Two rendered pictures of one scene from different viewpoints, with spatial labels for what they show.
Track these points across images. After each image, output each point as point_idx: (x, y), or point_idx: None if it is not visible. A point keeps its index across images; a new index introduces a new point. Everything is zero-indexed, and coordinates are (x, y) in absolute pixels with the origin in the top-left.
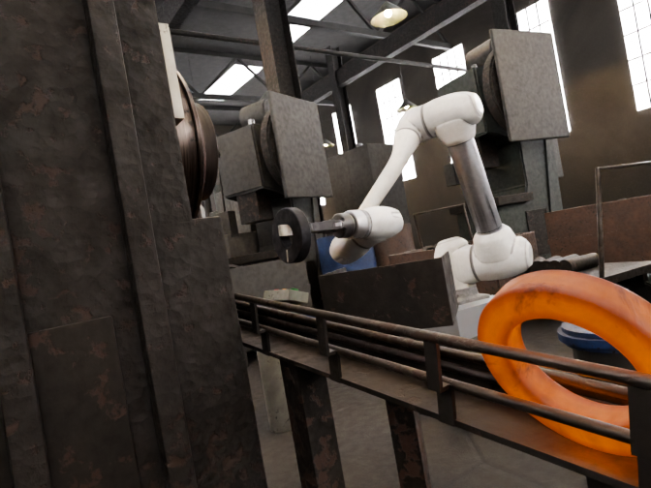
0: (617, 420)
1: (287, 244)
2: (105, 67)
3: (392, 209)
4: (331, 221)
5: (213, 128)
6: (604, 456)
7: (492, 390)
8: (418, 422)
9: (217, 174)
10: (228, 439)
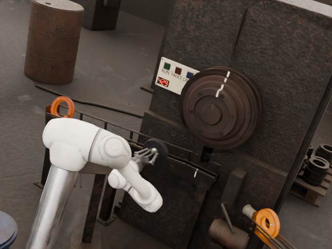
0: (58, 115)
1: (157, 156)
2: None
3: (114, 169)
4: (138, 151)
5: (190, 99)
6: None
7: (72, 118)
8: (90, 196)
9: (189, 120)
10: None
